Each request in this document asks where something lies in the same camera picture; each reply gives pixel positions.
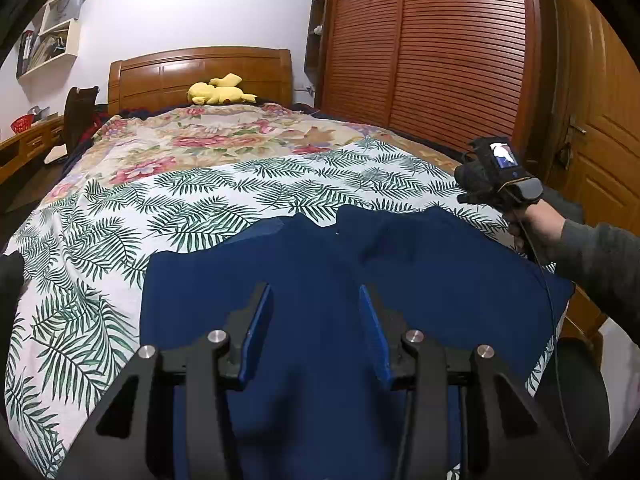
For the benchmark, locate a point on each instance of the leaf print bed sheet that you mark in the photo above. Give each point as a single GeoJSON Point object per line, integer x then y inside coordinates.
{"type": "Point", "coordinates": [100, 260]}

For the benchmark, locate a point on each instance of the red cloth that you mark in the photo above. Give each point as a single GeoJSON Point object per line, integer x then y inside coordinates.
{"type": "Point", "coordinates": [98, 125]}

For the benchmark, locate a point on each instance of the wooden desk cabinet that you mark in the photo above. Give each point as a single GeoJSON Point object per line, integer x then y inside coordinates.
{"type": "Point", "coordinates": [30, 147]}

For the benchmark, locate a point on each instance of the louvered wooden wardrobe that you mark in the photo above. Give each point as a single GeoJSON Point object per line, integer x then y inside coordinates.
{"type": "Point", "coordinates": [425, 60]}

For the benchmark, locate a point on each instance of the person's right hand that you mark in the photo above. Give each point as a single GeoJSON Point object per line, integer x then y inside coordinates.
{"type": "Point", "coordinates": [537, 230]}

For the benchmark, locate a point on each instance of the wooden door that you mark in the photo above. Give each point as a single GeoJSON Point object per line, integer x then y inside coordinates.
{"type": "Point", "coordinates": [610, 135]}

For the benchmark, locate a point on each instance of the dark chair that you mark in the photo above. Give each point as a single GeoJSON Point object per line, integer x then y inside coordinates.
{"type": "Point", "coordinates": [77, 115]}

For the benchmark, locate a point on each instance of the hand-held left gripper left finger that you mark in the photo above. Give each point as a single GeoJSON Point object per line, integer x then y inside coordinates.
{"type": "Point", "coordinates": [255, 340]}

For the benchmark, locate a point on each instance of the white paper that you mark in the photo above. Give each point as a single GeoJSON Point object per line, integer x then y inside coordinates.
{"type": "Point", "coordinates": [56, 155]}

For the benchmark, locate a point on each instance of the white wall shelf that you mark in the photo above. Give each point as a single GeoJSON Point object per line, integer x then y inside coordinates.
{"type": "Point", "coordinates": [72, 45]}

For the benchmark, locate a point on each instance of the yellow plush toy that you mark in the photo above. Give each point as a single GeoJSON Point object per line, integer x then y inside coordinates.
{"type": "Point", "coordinates": [215, 92]}

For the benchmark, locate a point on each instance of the navy blue suit jacket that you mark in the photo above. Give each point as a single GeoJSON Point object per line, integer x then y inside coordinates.
{"type": "Point", "coordinates": [320, 270]}

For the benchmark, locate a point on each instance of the floral blanket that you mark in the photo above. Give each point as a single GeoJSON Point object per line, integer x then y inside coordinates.
{"type": "Point", "coordinates": [200, 140]}

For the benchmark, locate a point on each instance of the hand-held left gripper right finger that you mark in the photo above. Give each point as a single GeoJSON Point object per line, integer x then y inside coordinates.
{"type": "Point", "coordinates": [375, 340]}

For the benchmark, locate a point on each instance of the person's right forearm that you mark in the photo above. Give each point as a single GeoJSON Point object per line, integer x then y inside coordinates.
{"type": "Point", "coordinates": [600, 260]}

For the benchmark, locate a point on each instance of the wooden headboard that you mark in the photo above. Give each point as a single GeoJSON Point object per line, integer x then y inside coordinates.
{"type": "Point", "coordinates": [150, 75]}

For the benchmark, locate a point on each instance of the red basket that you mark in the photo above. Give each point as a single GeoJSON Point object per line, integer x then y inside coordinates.
{"type": "Point", "coordinates": [22, 125]}

